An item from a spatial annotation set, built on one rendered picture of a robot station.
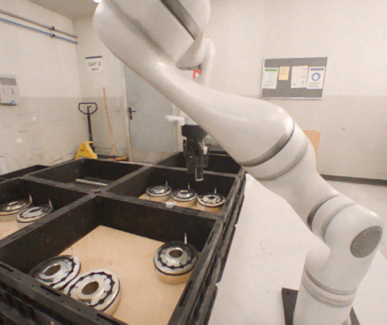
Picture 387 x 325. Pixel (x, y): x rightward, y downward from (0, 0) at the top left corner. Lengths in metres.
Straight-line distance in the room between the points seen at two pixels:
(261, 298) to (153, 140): 3.59
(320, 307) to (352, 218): 0.20
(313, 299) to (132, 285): 0.36
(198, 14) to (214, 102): 0.08
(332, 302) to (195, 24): 0.48
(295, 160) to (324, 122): 3.37
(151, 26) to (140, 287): 0.45
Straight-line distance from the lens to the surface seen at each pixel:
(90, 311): 0.36
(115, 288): 0.46
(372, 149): 3.94
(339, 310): 0.51
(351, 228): 0.39
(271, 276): 0.72
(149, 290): 0.49
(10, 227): 0.85
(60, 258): 0.58
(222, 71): 3.55
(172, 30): 0.22
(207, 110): 0.22
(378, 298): 0.80
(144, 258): 0.55
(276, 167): 0.26
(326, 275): 0.44
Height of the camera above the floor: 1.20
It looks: 17 degrees down
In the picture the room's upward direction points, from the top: straight up
